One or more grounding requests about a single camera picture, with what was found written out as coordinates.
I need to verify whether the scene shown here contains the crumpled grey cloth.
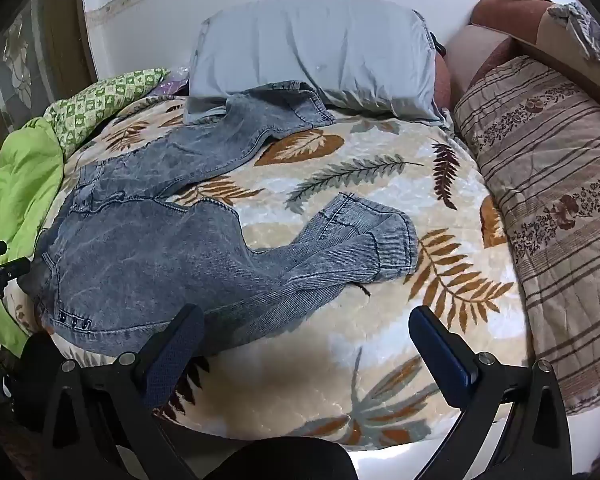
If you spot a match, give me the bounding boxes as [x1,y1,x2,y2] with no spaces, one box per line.
[547,1,600,63]

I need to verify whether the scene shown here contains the bright green quilt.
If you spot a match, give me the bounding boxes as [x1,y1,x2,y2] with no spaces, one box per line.
[0,116,66,356]

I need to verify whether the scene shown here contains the purple plastic bag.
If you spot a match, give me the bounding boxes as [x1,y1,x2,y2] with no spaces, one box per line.
[152,65,193,98]

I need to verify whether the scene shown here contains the grey-blue denim pants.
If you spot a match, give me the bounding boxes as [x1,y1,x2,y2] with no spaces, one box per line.
[17,79,420,357]

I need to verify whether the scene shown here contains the striped beige cushion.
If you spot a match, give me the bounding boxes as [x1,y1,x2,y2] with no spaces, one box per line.
[452,55,600,416]

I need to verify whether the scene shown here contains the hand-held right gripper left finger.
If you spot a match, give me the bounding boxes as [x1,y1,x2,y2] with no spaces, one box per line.
[27,304,206,480]

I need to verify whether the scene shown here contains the brown pillow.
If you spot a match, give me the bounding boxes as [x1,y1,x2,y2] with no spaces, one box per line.
[432,52,453,116]

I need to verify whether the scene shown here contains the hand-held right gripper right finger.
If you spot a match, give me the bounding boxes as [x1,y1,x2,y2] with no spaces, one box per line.
[408,305,588,480]

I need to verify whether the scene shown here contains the wooden door with floral glass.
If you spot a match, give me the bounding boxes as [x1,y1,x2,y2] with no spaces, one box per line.
[0,0,98,181]

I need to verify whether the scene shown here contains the brown and pink cushion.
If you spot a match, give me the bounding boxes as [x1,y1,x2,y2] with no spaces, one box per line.
[447,0,556,96]

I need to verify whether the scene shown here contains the green and white patterned cloth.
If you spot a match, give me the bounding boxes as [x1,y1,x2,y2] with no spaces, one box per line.
[43,67,173,158]

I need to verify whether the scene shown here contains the leaf print fleece blanket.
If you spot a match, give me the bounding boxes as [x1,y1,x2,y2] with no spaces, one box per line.
[2,95,536,453]

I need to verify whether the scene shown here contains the light grey pillow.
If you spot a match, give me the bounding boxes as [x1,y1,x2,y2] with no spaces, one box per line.
[182,0,448,126]

